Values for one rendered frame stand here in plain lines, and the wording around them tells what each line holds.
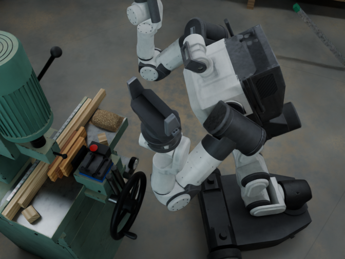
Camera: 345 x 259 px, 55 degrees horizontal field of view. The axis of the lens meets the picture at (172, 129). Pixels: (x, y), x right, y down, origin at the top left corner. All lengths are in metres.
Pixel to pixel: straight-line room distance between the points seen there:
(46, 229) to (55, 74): 2.04
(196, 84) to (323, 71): 2.34
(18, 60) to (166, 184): 0.52
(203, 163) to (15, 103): 0.56
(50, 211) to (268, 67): 0.93
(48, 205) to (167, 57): 0.73
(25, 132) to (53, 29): 2.64
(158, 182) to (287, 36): 2.83
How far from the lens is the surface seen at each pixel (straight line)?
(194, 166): 1.00
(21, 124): 1.10
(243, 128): 0.95
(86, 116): 1.52
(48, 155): 1.29
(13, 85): 0.99
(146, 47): 1.34
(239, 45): 1.11
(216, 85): 1.04
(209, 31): 1.24
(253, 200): 1.94
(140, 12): 1.22
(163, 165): 0.90
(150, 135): 0.72
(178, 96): 2.81
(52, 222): 1.34
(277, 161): 2.55
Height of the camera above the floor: 2.08
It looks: 53 degrees down
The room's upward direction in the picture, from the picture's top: straight up
